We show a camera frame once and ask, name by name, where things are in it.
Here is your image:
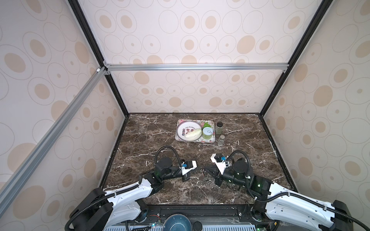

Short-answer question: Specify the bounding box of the pale green toy cabbage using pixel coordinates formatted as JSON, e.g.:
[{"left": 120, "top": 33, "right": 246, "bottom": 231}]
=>
[{"left": 184, "top": 129, "right": 202, "bottom": 141}]

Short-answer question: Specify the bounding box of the green tin can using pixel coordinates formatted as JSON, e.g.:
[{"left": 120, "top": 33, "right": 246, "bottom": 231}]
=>
[{"left": 202, "top": 127, "right": 214, "bottom": 140}]

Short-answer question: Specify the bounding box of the silver aluminium crossbar back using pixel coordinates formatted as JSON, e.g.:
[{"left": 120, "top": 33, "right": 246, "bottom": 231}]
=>
[{"left": 97, "top": 63, "right": 289, "bottom": 73}]

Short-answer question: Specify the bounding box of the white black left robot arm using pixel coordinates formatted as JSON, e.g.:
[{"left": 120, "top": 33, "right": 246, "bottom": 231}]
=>
[{"left": 64, "top": 145, "right": 197, "bottom": 231}]

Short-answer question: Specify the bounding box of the floral rectangular tray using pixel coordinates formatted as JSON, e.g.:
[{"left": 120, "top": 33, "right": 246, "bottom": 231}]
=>
[{"left": 175, "top": 119, "right": 216, "bottom": 143}]

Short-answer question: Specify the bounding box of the black corner frame post right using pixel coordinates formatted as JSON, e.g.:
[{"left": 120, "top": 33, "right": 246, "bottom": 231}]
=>
[{"left": 260, "top": 0, "right": 333, "bottom": 119}]

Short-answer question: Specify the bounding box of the silver aluminium crossbar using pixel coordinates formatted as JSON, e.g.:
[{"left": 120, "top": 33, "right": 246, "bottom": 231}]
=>
[
  {"left": 1, "top": 66, "right": 107, "bottom": 216},
  {"left": 97, "top": 63, "right": 289, "bottom": 73}
]

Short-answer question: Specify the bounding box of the black corner frame post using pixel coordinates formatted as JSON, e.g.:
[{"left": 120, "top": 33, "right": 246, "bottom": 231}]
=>
[
  {"left": 67, "top": 0, "right": 130, "bottom": 117},
  {"left": 260, "top": 0, "right": 333, "bottom": 119}
]

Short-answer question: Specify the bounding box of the dark lid glass jar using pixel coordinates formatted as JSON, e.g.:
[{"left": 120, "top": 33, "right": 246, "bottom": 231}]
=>
[{"left": 215, "top": 121, "right": 224, "bottom": 135}]

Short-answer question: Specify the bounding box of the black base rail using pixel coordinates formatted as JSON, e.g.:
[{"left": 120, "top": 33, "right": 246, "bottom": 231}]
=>
[{"left": 101, "top": 203, "right": 290, "bottom": 231}]

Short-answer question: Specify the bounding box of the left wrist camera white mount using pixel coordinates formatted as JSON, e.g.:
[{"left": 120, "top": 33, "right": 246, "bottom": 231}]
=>
[{"left": 181, "top": 160, "right": 197, "bottom": 176}]

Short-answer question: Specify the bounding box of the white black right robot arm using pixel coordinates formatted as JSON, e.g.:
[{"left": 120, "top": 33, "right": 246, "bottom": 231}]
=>
[{"left": 204, "top": 150, "right": 370, "bottom": 231}]

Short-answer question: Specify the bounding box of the green toy leaf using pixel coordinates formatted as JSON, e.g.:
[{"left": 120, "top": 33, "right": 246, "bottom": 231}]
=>
[{"left": 203, "top": 122, "right": 212, "bottom": 128}]

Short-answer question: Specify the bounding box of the small clear glass jar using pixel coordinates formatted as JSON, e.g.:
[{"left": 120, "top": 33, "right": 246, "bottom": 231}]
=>
[{"left": 218, "top": 135, "right": 225, "bottom": 146}]

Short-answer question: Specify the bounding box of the silver aluminium crossbar left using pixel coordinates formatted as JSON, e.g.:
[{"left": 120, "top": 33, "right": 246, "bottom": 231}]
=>
[{"left": 1, "top": 66, "right": 107, "bottom": 216}]

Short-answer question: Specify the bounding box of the white plate with red text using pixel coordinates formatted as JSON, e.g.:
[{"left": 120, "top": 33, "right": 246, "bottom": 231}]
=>
[{"left": 176, "top": 121, "right": 201, "bottom": 138}]

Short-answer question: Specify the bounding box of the black corner frame post left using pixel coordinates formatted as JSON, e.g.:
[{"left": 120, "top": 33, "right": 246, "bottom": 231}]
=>
[{"left": 67, "top": 0, "right": 130, "bottom": 117}]

